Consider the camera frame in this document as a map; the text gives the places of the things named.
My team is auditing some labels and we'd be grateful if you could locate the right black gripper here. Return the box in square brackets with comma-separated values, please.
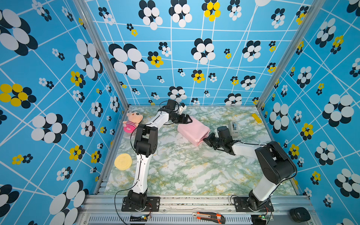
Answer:
[202, 133, 225, 150]

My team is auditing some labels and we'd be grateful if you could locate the purple wrapping paper sheet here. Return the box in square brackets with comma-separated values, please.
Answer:
[177, 116, 210, 146]

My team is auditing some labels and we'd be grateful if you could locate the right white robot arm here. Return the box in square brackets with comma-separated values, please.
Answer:
[203, 126, 297, 211]

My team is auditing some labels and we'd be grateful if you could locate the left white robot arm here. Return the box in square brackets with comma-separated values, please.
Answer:
[129, 99, 192, 198]

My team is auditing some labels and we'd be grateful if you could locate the yellow tape piece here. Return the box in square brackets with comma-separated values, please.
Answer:
[251, 113, 263, 124]

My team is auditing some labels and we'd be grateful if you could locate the pink plush doll toy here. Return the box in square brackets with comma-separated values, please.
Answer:
[123, 111, 143, 133]

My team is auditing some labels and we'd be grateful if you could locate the yellow round disc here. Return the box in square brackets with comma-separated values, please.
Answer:
[114, 153, 133, 171]

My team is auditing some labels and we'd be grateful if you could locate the red black utility knife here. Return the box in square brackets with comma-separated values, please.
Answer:
[192, 212, 226, 224]

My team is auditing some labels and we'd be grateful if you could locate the black computer mouse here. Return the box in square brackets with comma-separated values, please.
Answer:
[289, 207, 311, 223]

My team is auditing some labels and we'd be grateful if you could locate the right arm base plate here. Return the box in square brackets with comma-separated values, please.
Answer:
[231, 197, 274, 213]

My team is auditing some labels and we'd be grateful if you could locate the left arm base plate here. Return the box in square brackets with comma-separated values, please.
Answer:
[121, 190, 160, 212]

